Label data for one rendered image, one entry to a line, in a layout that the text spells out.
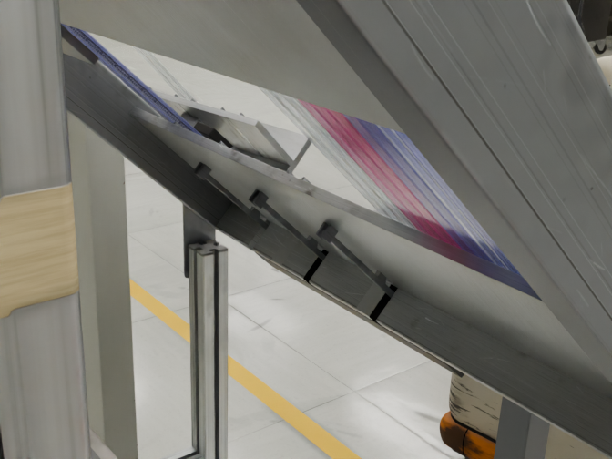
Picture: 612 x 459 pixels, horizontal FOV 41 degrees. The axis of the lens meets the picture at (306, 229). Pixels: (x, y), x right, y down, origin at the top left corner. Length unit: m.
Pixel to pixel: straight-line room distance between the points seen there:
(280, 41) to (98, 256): 0.85
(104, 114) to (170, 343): 1.31
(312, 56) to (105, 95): 0.58
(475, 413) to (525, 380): 0.94
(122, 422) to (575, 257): 1.11
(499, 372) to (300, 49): 0.43
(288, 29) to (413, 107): 0.15
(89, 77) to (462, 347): 0.48
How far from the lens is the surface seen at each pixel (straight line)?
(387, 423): 1.91
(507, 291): 0.57
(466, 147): 0.25
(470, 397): 1.66
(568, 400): 0.72
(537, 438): 1.38
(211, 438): 1.23
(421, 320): 0.81
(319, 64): 0.39
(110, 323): 1.27
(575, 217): 0.31
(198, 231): 1.12
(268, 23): 0.39
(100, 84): 0.94
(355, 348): 2.18
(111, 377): 1.32
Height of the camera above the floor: 1.07
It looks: 21 degrees down
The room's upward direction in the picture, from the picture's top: 2 degrees clockwise
